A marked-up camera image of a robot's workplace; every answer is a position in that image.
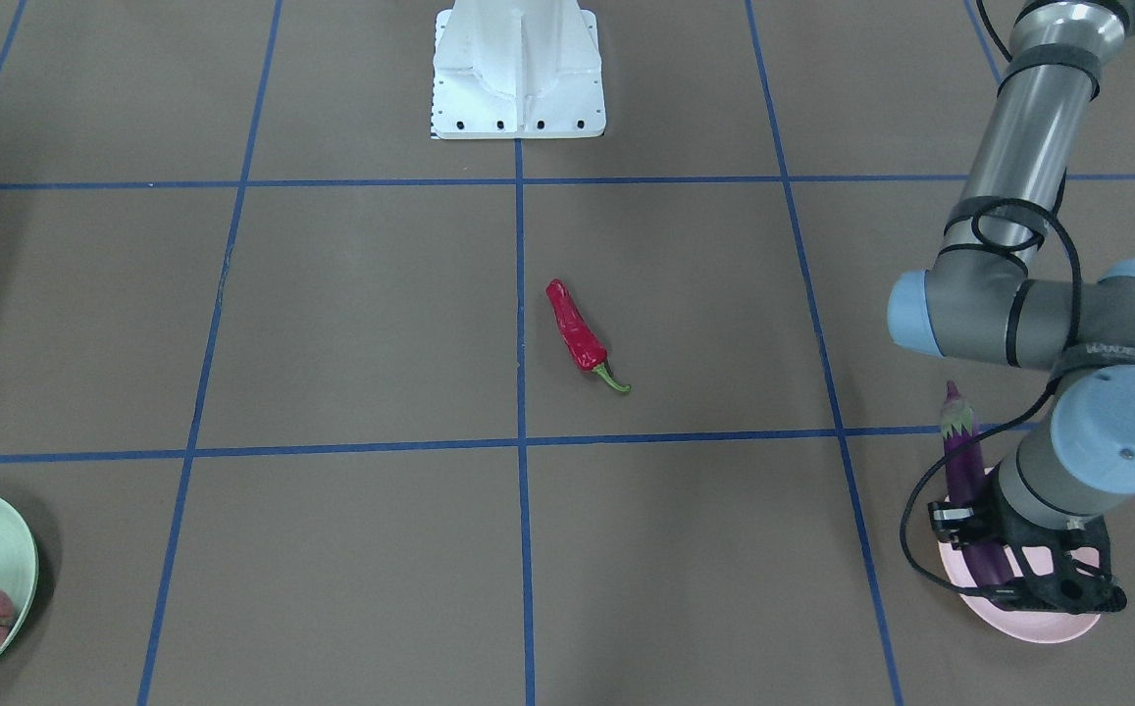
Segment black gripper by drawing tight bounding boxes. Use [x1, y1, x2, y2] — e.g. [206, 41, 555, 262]
[927, 479, 1113, 611]

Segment purple eggplant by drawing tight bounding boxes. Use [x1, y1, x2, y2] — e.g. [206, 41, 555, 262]
[939, 380, 1012, 588]

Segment red chili pepper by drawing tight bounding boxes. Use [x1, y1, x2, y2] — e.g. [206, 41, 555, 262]
[545, 278, 631, 394]

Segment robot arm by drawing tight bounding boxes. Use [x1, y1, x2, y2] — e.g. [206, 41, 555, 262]
[886, 1, 1135, 614]

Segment pink plate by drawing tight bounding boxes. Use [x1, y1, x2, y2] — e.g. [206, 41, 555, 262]
[938, 467, 1113, 645]

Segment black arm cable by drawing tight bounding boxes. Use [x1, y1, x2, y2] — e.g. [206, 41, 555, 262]
[899, 196, 1084, 595]

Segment white camera stand base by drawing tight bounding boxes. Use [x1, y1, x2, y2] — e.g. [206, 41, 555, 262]
[430, 1, 607, 140]

